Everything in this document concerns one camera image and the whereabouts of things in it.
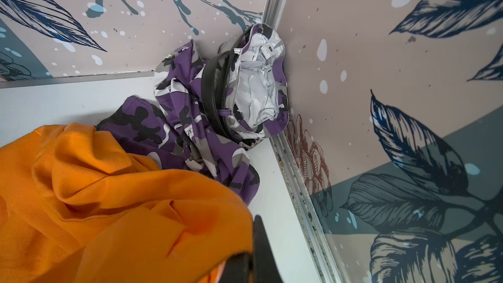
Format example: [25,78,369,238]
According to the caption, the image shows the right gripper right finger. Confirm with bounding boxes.
[252,215,283,283]

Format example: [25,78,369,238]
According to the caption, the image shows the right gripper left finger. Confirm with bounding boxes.
[219,253,252,283]

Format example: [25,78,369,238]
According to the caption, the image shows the black belt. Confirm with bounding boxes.
[201,27,261,150]

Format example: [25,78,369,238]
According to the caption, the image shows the purple camouflage trousers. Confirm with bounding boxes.
[96,23,289,203]

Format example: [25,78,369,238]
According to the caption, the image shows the orange trousers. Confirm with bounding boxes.
[1,123,253,282]

